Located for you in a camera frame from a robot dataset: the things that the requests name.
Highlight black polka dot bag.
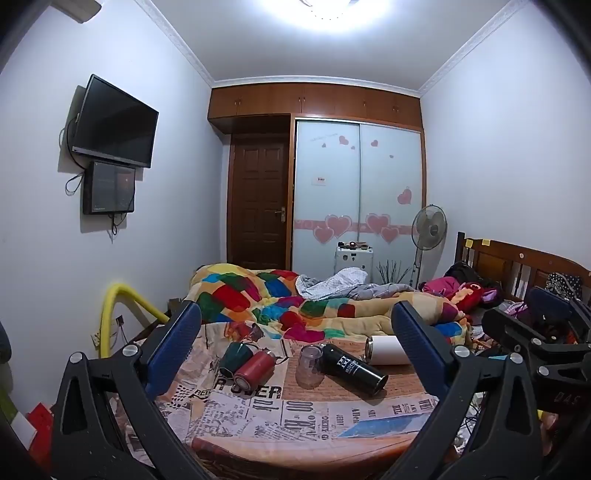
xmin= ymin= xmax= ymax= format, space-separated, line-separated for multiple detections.
xmin=545 ymin=272 xmax=583 ymax=302

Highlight dried branches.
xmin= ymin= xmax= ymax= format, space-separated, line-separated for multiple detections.
xmin=376 ymin=260 xmax=414 ymax=283

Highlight red box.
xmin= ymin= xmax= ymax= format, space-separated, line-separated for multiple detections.
xmin=27 ymin=402 xmax=55 ymax=468

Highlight green mug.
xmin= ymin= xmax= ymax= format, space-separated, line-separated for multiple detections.
xmin=219 ymin=342 xmax=260 ymax=379

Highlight standing electric fan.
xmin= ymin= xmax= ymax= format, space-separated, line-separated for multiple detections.
xmin=409 ymin=204 xmax=448 ymax=291

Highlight small white appliance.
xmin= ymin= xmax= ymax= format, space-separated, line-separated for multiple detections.
xmin=335 ymin=244 xmax=374 ymax=283

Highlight person's right hand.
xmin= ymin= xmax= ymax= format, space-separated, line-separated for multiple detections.
xmin=538 ymin=411 xmax=560 ymax=459

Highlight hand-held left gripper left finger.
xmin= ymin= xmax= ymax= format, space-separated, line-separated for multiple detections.
xmin=51 ymin=302 xmax=218 ymax=480

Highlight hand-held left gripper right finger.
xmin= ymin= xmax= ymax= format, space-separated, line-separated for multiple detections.
xmin=383 ymin=301 xmax=543 ymax=480

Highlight yellow padded pipe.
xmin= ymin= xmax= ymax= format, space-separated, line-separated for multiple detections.
xmin=98 ymin=284 xmax=172 ymax=358

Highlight black tumbler cup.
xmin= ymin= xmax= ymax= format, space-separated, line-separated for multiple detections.
xmin=320 ymin=343 xmax=389 ymax=397

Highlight wooden bed headboard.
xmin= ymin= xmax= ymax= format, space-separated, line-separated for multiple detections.
xmin=455 ymin=232 xmax=591 ymax=308

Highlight ceiling light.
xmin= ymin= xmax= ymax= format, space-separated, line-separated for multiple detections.
xmin=277 ymin=0 xmax=398 ymax=31

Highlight wall-mounted black television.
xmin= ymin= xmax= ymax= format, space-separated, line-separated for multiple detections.
xmin=71 ymin=74 xmax=159 ymax=169

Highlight pink clothing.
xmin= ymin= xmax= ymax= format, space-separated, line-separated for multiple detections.
xmin=422 ymin=276 xmax=462 ymax=296

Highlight brown wooden door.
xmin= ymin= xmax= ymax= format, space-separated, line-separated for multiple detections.
xmin=227 ymin=133 xmax=291 ymax=271

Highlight grey white crumpled cloth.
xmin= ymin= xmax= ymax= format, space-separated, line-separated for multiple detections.
xmin=295 ymin=268 xmax=416 ymax=302

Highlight small black wall monitor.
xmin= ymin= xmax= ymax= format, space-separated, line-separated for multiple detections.
xmin=83 ymin=160 xmax=136 ymax=215

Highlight colourful patchwork blanket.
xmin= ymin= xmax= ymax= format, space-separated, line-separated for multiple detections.
xmin=187 ymin=263 xmax=472 ymax=343

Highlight clear glass cup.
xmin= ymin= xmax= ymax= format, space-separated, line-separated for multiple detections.
xmin=295 ymin=344 xmax=327 ymax=388

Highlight white tumbler cup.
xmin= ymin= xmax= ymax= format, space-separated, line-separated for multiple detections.
xmin=366 ymin=335 xmax=414 ymax=365

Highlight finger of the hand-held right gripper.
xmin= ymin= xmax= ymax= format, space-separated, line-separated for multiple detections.
xmin=529 ymin=286 xmax=591 ymax=344
xmin=482 ymin=308 xmax=591 ymax=377

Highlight red thermos bottle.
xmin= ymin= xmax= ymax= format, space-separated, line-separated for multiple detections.
xmin=233 ymin=349 xmax=278 ymax=393

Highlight wooden wardrobe with heart stickers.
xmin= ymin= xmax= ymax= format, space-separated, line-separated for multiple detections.
xmin=208 ymin=83 xmax=424 ymax=291

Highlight red plush toy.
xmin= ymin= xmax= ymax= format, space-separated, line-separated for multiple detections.
xmin=445 ymin=281 xmax=502 ymax=320

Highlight white air conditioner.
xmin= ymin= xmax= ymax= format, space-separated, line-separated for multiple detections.
xmin=69 ymin=0 xmax=103 ymax=24

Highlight newspaper print bed sheet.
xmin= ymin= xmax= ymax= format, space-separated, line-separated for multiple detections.
xmin=161 ymin=318 xmax=462 ymax=462

